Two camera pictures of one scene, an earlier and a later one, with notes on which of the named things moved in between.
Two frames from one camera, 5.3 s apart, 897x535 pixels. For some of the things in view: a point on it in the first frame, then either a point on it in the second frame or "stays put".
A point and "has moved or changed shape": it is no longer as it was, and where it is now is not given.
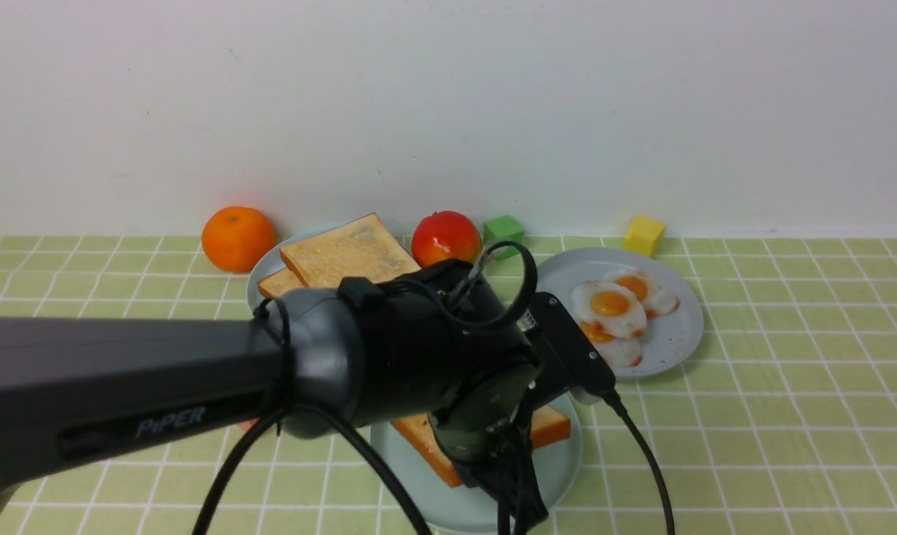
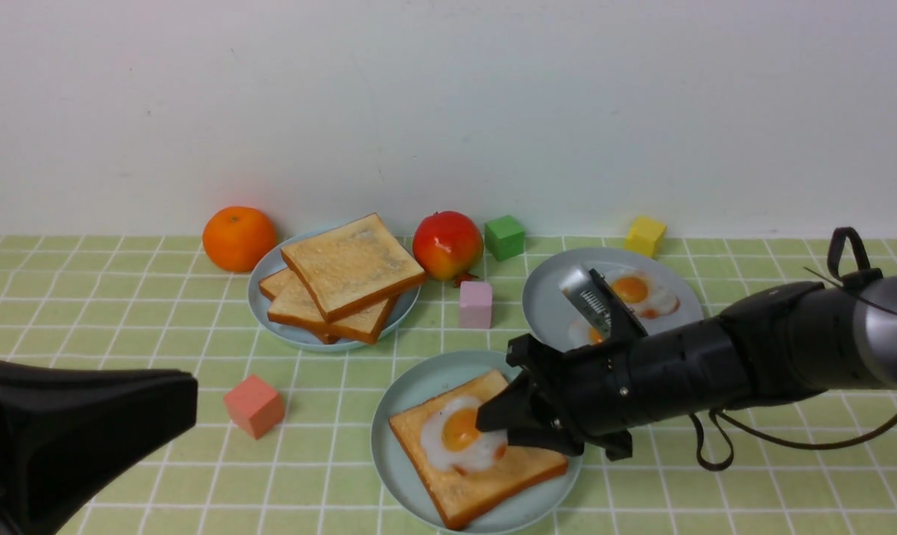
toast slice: [363, 248] stays put
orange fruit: [235, 238] stays put
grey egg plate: [669, 336] stays put
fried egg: [606, 311] has moved or changed shape
